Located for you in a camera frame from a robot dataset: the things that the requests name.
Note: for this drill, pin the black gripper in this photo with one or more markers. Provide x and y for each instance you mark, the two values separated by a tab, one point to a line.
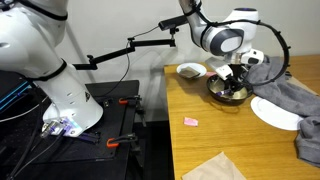
240	73

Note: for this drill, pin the purple capped white marker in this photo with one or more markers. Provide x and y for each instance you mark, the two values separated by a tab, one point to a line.
222	92

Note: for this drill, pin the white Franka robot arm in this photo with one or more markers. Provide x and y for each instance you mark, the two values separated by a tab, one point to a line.
30	50

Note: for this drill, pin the dark rimmed beige bowl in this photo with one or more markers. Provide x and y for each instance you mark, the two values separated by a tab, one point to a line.
233	98

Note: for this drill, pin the pink sweetener packet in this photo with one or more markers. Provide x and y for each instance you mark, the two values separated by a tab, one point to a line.
210	74

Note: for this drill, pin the gray hoodie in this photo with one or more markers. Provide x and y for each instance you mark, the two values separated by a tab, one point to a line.
283	90

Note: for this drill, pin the large white plate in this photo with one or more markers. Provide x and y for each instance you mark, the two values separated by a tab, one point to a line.
273	115

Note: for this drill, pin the small white plate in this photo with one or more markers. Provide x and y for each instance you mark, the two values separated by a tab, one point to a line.
197	66

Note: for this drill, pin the folded brown napkin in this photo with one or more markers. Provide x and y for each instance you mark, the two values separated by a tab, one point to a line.
190	72

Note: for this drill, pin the pink small block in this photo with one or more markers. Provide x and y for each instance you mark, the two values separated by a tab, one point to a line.
190	121

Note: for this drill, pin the tan paper sheet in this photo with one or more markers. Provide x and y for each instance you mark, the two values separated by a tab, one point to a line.
301	85

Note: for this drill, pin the large tan paper napkin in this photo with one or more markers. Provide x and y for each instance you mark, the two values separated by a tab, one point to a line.
213	170

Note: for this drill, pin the black robot stand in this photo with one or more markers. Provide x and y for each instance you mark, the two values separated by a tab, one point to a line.
110	120

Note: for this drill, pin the black box with blue stripes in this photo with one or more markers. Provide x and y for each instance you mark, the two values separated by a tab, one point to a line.
13	90

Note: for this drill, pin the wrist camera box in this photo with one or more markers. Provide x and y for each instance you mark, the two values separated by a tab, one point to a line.
224	71

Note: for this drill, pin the black stereo camera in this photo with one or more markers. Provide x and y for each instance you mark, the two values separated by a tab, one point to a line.
171	23

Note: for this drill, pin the black articulated camera mount arm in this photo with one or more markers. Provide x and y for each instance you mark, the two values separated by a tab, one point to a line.
110	56

